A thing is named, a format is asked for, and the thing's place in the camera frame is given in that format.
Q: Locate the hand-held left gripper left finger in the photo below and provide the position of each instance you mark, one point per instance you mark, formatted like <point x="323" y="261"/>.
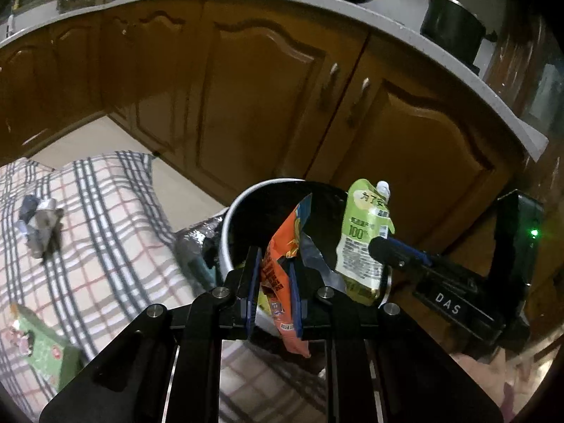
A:
<point x="251" y="291"/>

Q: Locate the green drink pouch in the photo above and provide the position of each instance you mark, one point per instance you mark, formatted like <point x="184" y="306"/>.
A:
<point x="359" y="255"/>

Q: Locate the plaid tablecloth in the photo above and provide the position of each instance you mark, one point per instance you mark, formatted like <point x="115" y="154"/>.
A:
<point x="110" y="251"/>

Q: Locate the person's right hand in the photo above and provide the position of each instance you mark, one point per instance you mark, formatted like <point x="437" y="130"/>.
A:
<point x="489" y="387"/>

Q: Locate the orange snack wrapper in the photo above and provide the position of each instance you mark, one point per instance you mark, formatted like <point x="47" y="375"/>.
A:
<point x="282" y="246"/>

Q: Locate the silver foil wrapper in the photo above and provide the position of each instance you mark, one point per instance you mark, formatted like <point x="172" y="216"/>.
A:
<point x="194" y="251"/>

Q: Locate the white bin with black bag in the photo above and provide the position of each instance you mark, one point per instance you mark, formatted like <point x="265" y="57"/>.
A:
<point x="264" y="211"/>

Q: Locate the grey crumpled wrapper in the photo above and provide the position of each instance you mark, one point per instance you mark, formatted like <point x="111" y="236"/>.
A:
<point x="42" y="224"/>

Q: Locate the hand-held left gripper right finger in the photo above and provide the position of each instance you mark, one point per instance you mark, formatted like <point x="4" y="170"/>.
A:
<point x="294" y="299"/>

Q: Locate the white kitchen countertop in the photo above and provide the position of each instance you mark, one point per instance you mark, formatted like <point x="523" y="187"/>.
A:
<point x="396" y="31"/>

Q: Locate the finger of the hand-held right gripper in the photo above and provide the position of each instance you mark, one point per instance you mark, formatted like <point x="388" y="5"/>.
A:
<point x="383" y="251"/>

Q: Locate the black cooking pot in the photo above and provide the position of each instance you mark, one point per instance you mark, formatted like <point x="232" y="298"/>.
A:
<point x="454" y="26"/>

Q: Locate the green carton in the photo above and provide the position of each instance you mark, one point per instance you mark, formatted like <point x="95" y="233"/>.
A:
<point x="44" y="352"/>

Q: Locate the lower wooden cabinets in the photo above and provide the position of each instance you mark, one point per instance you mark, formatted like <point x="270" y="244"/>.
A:
<point x="264" y="97"/>

